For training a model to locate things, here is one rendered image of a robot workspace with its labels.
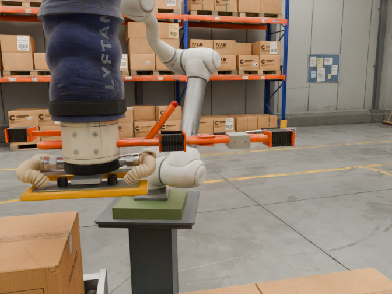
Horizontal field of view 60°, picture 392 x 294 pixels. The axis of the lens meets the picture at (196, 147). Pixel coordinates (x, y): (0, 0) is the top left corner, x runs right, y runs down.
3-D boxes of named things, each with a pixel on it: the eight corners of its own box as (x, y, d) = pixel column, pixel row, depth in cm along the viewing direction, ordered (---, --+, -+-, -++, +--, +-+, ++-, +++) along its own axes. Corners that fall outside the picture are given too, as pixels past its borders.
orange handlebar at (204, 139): (-4, 154, 99) (-5, 142, 99) (32, 137, 129) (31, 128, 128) (298, 143, 110) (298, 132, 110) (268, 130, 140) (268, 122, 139)
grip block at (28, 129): (5, 143, 123) (3, 129, 122) (14, 139, 131) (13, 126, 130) (30, 142, 124) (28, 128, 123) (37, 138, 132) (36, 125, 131)
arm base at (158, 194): (132, 191, 199) (132, 181, 198) (170, 191, 198) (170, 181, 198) (126, 200, 181) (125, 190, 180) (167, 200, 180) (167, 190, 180)
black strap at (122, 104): (38, 117, 91) (36, 102, 90) (60, 110, 114) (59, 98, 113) (123, 115, 94) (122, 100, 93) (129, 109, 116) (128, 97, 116)
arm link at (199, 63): (172, 186, 188) (207, 192, 177) (156, 184, 174) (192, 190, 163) (194, 55, 197) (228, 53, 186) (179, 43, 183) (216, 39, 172)
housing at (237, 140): (229, 149, 107) (229, 135, 107) (224, 145, 114) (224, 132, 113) (251, 149, 108) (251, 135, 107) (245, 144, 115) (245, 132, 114)
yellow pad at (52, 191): (20, 202, 91) (18, 184, 90) (32, 191, 101) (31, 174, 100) (147, 195, 95) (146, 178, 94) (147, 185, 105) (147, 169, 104)
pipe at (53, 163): (21, 187, 93) (19, 167, 92) (49, 165, 117) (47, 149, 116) (147, 181, 97) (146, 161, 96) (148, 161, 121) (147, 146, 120)
